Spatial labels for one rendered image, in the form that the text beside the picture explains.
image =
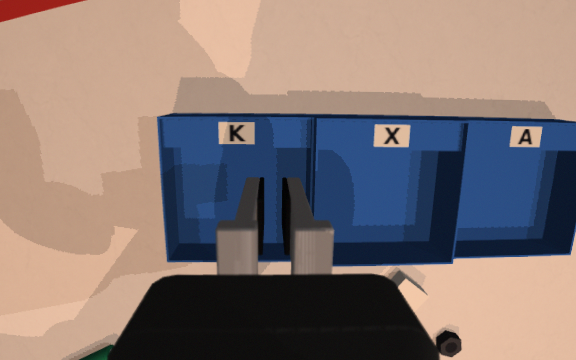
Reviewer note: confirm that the blue rack of bins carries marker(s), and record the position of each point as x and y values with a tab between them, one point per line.
391	185

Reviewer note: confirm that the green rectangular block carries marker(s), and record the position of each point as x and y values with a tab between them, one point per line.
413	293

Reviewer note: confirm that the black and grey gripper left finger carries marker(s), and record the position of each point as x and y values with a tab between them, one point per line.
240	241

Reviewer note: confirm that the green aa battery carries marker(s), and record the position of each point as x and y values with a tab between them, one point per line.
100	354

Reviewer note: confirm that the black hex nut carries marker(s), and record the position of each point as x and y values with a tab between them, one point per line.
448	343

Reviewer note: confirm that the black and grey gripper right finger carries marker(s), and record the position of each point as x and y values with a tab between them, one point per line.
309	242

